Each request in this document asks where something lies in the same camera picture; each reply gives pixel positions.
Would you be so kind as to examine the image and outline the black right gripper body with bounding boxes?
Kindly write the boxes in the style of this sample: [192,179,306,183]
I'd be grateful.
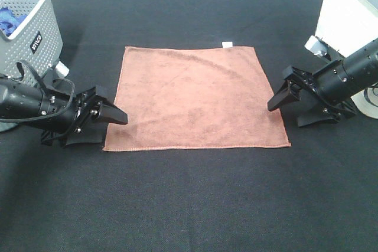
[284,66,356,119]

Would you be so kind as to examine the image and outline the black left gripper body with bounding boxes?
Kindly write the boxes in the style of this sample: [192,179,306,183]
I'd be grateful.
[41,88,99,146]

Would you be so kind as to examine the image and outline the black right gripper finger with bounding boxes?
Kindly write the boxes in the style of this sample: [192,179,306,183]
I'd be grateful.
[267,80,301,112]
[297,104,340,127]

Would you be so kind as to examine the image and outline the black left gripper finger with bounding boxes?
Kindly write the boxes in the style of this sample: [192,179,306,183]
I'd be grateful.
[60,129,102,147]
[94,86,128,125]

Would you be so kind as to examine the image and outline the brown microfibre towel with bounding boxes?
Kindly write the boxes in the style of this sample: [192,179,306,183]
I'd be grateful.
[104,46,290,152]

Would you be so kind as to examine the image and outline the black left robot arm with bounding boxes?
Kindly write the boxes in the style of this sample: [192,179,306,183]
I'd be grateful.
[1,79,128,146]

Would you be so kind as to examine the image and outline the white storage bin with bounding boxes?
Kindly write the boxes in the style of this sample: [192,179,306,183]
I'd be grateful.
[315,0,377,57]

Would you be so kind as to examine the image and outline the grey perforated laundry basket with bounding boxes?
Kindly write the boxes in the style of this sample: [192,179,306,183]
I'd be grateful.
[1,0,63,77]

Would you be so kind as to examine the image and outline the blue towel in basket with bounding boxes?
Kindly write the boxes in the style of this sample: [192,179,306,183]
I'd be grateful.
[1,7,26,37]

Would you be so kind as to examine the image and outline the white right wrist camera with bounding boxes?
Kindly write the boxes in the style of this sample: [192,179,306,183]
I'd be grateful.
[304,35,327,57]

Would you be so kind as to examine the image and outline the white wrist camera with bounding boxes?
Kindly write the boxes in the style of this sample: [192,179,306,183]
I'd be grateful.
[304,35,327,57]
[55,61,70,78]

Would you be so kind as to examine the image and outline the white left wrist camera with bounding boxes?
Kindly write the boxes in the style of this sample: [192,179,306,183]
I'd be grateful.
[55,61,70,78]

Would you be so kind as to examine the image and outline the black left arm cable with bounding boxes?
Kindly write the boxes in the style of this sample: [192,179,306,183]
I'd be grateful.
[0,60,76,123]

